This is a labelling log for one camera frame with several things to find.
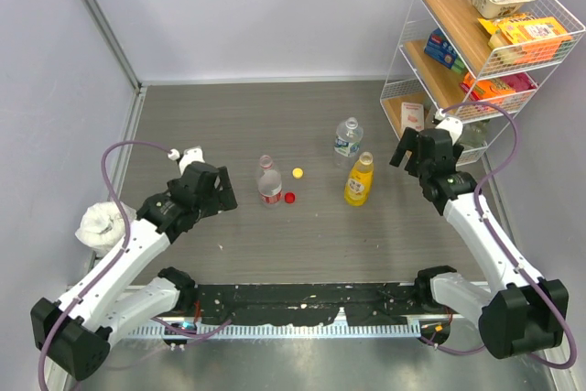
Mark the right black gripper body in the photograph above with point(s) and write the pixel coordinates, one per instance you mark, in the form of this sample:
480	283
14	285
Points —
422	165

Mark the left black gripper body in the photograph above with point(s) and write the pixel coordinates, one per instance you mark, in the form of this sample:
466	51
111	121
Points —
210	205

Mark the red cap clear bottle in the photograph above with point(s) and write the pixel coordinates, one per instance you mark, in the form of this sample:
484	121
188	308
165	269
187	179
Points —
269	182

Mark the clear Pocari water bottle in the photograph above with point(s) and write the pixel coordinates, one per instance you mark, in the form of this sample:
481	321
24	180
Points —
348	139

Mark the yellow juice bottle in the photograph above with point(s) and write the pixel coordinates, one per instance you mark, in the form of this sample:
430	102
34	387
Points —
359	183

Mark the yellow bottle cap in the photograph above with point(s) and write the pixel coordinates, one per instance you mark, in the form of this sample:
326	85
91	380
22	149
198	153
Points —
297	173

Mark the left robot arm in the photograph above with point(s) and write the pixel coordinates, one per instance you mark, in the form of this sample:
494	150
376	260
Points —
78	330

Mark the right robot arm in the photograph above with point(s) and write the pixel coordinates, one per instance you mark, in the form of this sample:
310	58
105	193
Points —
521	312

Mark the white pink snack bag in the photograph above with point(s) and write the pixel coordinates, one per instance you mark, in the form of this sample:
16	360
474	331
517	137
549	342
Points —
412	115

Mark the clear glass jar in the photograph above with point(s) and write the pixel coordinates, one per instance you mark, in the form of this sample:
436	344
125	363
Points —
474	135

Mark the orange red snack pack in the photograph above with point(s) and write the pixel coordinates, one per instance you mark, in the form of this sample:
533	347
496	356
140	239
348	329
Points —
509	92

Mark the blue snack box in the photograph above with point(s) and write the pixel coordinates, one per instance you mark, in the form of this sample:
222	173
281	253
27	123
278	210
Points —
440	49

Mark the white crumpled cloth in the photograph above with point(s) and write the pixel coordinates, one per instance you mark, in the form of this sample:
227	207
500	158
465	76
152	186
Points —
101	228

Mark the orange yellow snack box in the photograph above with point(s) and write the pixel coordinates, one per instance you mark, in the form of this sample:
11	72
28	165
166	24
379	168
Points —
526	39

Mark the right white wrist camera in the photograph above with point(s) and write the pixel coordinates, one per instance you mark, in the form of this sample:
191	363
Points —
452	124

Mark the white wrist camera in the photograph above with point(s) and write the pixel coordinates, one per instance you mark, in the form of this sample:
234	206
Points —
187	157
452	124

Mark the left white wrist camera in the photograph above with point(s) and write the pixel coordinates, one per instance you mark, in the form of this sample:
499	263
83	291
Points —
187	157

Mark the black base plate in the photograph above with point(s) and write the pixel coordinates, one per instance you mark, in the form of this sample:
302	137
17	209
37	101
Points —
311	305

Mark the white wire shelf rack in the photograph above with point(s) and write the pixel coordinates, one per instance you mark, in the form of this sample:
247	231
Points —
416	77

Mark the white slotted cable duct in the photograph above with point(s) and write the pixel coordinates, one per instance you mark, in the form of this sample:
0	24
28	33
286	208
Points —
337	330

